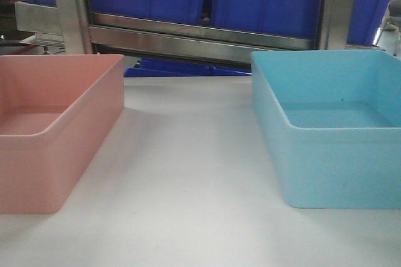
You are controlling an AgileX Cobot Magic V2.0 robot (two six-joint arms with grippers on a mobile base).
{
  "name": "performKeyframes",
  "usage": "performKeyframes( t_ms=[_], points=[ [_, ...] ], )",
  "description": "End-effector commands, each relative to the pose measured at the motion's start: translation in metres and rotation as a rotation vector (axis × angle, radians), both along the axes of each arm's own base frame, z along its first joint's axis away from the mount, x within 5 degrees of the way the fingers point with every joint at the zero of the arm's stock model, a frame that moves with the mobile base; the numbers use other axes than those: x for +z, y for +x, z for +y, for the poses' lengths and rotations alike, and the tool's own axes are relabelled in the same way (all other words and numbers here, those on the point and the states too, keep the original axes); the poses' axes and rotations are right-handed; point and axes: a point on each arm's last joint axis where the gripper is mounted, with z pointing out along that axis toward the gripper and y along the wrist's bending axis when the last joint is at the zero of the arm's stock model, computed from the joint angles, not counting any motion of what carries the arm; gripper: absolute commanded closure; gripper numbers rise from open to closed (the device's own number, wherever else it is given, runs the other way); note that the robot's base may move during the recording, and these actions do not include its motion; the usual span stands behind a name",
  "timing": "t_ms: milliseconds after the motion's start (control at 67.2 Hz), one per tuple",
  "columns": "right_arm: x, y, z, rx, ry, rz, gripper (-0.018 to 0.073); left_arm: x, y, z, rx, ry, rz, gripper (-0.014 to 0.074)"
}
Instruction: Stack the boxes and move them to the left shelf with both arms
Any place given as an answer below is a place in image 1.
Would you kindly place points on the light blue plastic box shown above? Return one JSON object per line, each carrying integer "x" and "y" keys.
{"x": 331, "y": 120}

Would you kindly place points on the pink plastic box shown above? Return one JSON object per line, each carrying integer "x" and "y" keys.
{"x": 56, "y": 111}

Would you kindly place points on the dark blue crate lower shelf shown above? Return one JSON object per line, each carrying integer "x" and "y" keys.
{"x": 147, "y": 67}

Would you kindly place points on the dark blue crate far right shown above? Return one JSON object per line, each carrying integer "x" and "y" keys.
{"x": 366, "y": 18}

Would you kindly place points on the stainless steel shelf frame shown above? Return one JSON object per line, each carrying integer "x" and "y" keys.
{"x": 71, "y": 25}

